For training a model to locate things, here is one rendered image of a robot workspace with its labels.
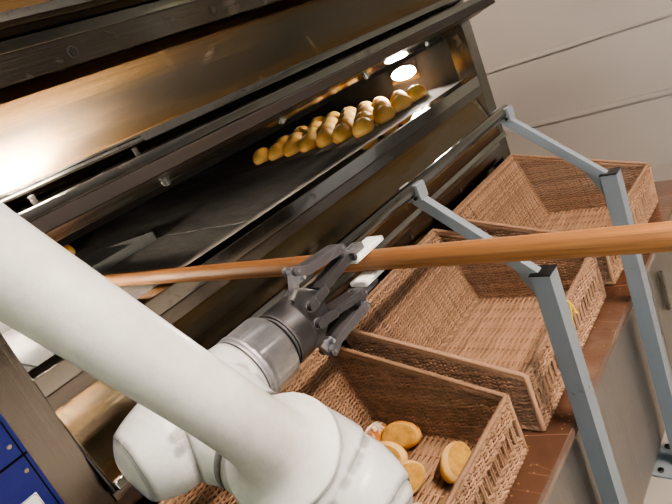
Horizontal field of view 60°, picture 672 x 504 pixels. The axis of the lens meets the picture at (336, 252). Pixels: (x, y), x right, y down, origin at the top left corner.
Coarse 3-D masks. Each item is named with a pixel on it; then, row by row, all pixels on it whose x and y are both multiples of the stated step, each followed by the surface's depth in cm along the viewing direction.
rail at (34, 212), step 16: (480, 0) 192; (448, 16) 177; (400, 32) 159; (416, 32) 164; (368, 48) 148; (336, 64) 138; (304, 80) 130; (272, 96) 123; (240, 112) 116; (208, 128) 110; (176, 144) 105; (144, 160) 100; (96, 176) 94; (112, 176) 96; (64, 192) 90; (80, 192) 92; (32, 208) 87; (48, 208) 88
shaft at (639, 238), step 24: (480, 240) 69; (504, 240) 67; (528, 240) 65; (552, 240) 63; (576, 240) 61; (600, 240) 59; (624, 240) 58; (648, 240) 56; (216, 264) 106; (240, 264) 101; (264, 264) 96; (288, 264) 92; (360, 264) 81; (384, 264) 79; (408, 264) 76; (432, 264) 74; (456, 264) 72
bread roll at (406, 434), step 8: (392, 424) 136; (400, 424) 135; (408, 424) 134; (384, 432) 136; (392, 432) 135; (400, 432) 134; (408, 432) 133; (416, 432) 133; (384, 440) 136; (392, 440) 135; (400, 440) 134; (408, 440) 133; (416, 440) 133; (408, 448) 134
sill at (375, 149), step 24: (456, 96) 204; (408, 120) 185; (384, 144) 173; (336, 168) 160; (360, 168) 164; (312, 192) 149; (264, 216) 142; (288, 216) 143; (240, 240) 132; (192, 264) 127; (168, 288) 118; (192, 288) 122; (48, 360) 105; (48, 384) 100
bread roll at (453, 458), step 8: (448, 448) 121; (456, 448) 122; (464, 448) 122; (448, 456) 120; (456, 456) 120; (464, 456) 121; (440, 464) 120; (448, 464) 118; (456, 464) 119; (464, 464) 120; (440, 472) 120; (448, 472) 117; (456, 472) 117; (448, 480) 118
